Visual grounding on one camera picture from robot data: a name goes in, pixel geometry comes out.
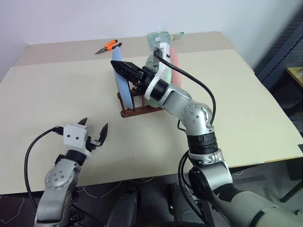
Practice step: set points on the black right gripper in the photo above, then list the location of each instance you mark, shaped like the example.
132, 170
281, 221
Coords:
147, 75

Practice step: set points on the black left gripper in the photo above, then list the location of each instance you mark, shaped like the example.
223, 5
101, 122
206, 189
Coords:
91, 143

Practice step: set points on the blue plate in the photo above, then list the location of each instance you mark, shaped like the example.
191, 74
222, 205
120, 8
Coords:
123, 91

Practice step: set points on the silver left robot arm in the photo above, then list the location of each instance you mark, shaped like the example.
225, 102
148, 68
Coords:
59, 177

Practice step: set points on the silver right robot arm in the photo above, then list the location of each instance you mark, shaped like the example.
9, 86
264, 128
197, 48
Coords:
196, 116

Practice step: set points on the brown wooden dish rack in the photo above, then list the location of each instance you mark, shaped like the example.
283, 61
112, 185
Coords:
139, 111

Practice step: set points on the green plate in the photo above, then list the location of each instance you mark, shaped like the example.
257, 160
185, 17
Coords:
165, 75

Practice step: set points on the clear plastic package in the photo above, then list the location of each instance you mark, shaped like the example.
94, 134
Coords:
157, 37

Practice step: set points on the pink plate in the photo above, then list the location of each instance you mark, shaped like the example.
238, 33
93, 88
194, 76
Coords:
176, 68

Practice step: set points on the dark rounded shape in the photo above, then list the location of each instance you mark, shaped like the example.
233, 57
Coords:
177, 205
126, 208

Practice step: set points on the dark blue pegboard panel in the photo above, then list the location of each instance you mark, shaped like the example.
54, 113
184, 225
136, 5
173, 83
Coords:
281, 54

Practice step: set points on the light wooden side table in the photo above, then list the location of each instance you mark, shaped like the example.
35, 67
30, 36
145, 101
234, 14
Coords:
296, 75

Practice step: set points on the black metal table leg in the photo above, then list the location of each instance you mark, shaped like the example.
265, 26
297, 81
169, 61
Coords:
292, 188

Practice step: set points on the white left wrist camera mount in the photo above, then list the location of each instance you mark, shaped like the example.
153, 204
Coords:
74, 136

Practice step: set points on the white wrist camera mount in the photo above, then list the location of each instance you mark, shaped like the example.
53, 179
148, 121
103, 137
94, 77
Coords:
74, 136
163, 50

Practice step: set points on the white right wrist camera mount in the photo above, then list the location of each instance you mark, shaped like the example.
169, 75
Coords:
163, 50

